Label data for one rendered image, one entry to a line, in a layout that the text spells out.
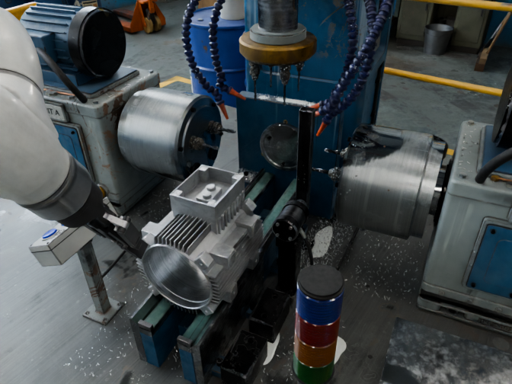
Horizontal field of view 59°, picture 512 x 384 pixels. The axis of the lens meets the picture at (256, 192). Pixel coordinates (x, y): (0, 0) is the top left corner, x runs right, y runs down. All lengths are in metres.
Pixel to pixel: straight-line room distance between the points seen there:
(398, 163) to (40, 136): 0.70
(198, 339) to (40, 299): 0.49
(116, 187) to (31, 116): 0.83
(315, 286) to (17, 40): 0.49
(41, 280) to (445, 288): 0.98
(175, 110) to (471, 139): 0.71
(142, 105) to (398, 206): 0.70
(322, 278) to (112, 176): 0.89
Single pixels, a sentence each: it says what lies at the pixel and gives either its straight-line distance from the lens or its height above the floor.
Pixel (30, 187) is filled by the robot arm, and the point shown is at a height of 1.35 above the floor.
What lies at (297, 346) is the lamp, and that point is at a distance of 0.66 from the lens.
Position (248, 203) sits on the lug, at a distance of 0.92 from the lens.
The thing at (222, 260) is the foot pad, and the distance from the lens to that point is 0.83.
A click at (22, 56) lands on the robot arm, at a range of 0.65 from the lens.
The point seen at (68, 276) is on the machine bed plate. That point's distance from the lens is 1.28.
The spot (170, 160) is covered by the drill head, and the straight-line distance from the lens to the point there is 1.19.
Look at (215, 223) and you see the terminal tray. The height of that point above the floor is 1.11.
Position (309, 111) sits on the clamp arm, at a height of 1.25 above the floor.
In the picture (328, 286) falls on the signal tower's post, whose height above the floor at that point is 1.22.
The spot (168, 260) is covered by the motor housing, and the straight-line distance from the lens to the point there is 0.97.
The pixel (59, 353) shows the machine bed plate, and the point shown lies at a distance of 1.12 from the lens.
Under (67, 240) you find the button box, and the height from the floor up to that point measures 1.06.
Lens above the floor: 1.63
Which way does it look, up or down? 35 degrees down
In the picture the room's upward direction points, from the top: 1 degrees counter-clockwise
